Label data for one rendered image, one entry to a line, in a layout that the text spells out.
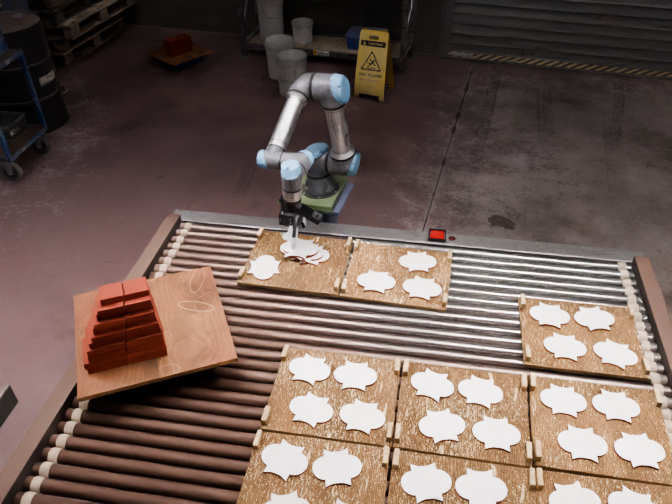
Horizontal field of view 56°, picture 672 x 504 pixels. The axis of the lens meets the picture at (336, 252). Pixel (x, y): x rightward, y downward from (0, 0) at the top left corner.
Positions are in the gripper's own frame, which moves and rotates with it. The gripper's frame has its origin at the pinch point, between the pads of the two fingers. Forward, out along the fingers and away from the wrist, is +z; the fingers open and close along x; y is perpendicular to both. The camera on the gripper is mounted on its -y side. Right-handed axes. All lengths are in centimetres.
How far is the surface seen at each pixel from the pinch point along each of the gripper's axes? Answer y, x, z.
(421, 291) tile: -52, 11, 8
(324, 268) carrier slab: -11.8, 5.8, 8.5
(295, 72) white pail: 112, -338, 77
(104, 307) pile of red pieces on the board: 35, 80, -27
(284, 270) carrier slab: 3.7, 11.0, 8.5
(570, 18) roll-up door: -130, -469, 52
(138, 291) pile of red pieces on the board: 27, 73, -30
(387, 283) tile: -38.6, 9.9, 7.5
